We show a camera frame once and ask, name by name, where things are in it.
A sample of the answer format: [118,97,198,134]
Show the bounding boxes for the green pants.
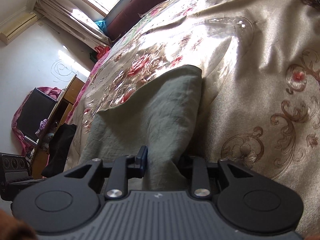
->
[79,65,202,191]

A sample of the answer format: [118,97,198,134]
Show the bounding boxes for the pink cloth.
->
[11,87,62,156]

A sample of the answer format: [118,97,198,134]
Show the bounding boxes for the black folded garment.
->
[41,124,77,178]

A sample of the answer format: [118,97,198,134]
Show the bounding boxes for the black television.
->
[17,88,57,142]

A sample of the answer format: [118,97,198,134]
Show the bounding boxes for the wooden cabinet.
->
[31,75,85,179]

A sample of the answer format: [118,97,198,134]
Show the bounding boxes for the red gift bag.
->
[94,46,110,60]

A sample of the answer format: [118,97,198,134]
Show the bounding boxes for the air conditioner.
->
[1,12,37,45]

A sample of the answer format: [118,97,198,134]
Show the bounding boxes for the blue plastic bag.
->
[95,20,107,35]

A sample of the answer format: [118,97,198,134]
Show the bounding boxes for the maroon sofa bench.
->
[104,0,166,40]

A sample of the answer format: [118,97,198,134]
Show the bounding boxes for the floral bedspread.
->
[65,0,319,236]

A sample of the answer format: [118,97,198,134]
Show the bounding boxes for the left beige curtain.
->
[35,0,111,51]

